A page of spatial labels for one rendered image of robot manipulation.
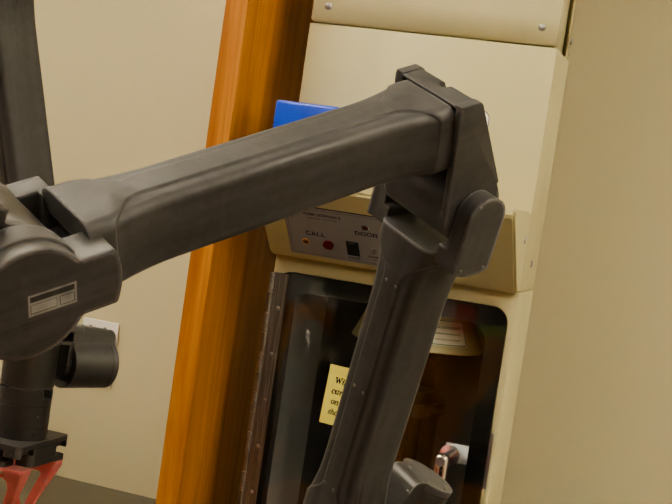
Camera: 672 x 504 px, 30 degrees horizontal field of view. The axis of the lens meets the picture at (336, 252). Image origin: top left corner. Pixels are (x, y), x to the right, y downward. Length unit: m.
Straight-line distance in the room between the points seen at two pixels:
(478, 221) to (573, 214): 1.00
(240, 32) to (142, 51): 0.66
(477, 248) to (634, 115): 1.00
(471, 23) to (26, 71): 0.55
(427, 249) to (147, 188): 0.28
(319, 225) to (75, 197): 0.76
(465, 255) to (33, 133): 0.55
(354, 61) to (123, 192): 0.84
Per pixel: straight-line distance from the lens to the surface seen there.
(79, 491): 2.18
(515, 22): 1.57
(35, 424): 1.39
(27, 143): 1.35
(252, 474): 1.65
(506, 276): 1.50
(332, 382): 1.60
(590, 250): 1.97
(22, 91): 1.35
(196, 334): 1.58
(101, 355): 1.42
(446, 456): 1.52
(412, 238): 1.01
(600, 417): 1.98
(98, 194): 0.80
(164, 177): 0.82
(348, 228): 1.52
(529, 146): 1.55
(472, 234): 0.98
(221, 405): 1.68
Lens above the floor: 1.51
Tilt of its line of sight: 3 degrees down
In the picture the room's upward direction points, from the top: 8 degrees clockwise
